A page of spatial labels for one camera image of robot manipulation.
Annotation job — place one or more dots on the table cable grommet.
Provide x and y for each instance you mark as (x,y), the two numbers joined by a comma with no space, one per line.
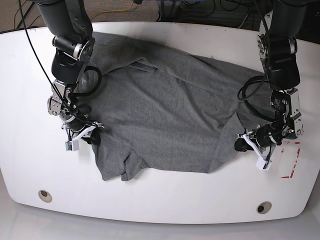
(45,196)
(264,207)

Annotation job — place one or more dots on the red tape rectangle marking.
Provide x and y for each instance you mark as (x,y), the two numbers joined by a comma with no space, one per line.
(288,159)

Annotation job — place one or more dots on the right table cable grommet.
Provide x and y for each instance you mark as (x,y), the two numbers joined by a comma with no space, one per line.
(264,207)

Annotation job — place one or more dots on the grey t-shirt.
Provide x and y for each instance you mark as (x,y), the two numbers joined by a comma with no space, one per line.
(165,109)

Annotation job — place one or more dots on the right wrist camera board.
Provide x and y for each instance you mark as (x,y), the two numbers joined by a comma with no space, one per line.
(72,146)

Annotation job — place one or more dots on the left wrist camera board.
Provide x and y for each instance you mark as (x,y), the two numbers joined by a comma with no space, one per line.
(262,164)

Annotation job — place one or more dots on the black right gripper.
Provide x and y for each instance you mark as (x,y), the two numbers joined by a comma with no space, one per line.
(76,126)

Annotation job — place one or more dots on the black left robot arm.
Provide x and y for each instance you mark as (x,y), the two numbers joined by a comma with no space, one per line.
(281,20)

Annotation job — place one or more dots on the left table cable grommet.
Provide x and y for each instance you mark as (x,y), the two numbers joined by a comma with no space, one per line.
(45,196)

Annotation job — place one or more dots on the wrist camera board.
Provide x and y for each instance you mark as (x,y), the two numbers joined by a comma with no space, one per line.
(262,164)
(72,146)

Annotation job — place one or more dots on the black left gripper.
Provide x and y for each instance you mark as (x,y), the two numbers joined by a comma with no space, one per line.
(264,137)

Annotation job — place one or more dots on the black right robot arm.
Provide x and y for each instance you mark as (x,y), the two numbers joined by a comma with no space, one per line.
(73,40)

